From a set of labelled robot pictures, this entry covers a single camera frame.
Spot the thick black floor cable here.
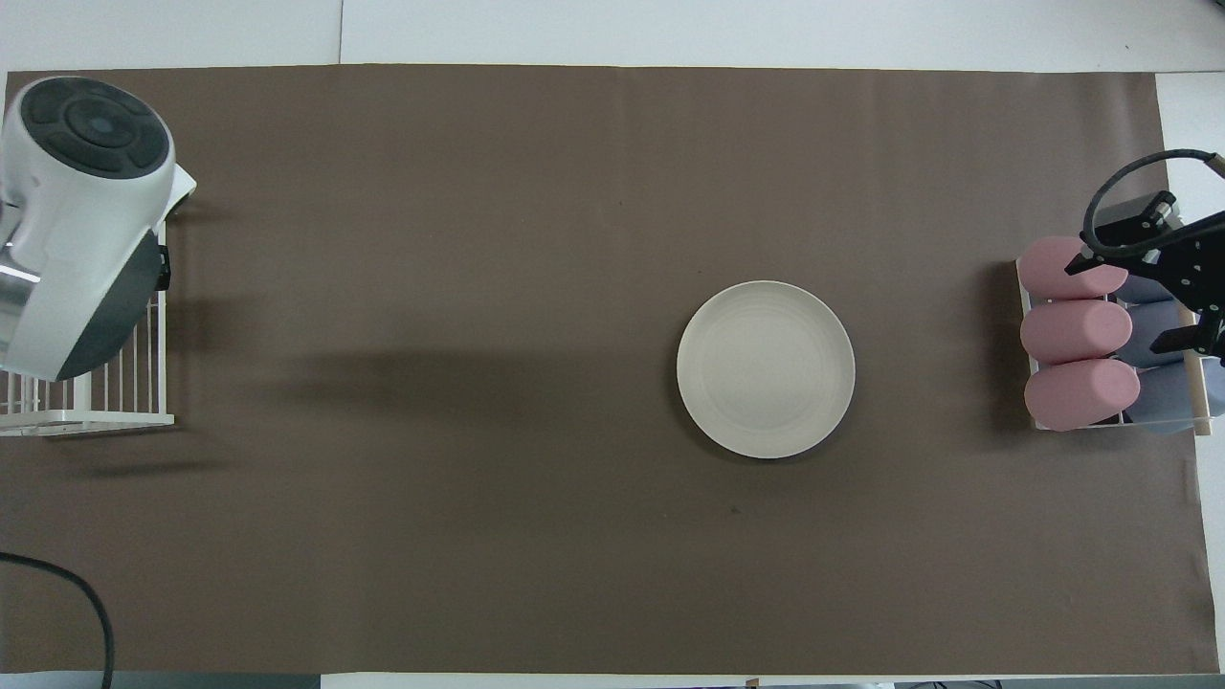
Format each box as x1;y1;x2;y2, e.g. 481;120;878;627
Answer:
0;550;116;689

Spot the white wire dish rack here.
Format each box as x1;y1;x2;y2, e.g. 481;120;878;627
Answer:
0;220;176;437

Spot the blue cup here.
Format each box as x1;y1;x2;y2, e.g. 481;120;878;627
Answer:
1115;273;1180;305
1125;360;1225;436
1120;302;1195;370

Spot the cup rack with wooden handle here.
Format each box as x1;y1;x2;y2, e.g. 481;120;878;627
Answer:
1016;258;1214;437

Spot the brown table mat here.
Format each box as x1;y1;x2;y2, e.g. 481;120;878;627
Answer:
0;65;1218;676

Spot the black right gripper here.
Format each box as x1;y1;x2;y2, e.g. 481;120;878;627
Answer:
1065;191;1225;363

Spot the cream round plate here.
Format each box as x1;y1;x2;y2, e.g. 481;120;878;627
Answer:
676;279;857;460

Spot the pink cup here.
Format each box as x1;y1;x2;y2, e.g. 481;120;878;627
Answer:
1024;358;1142;432
1020;300;1134;366
1016;236;1130;300

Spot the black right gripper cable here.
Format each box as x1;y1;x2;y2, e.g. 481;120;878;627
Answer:
1080;148;1225;259

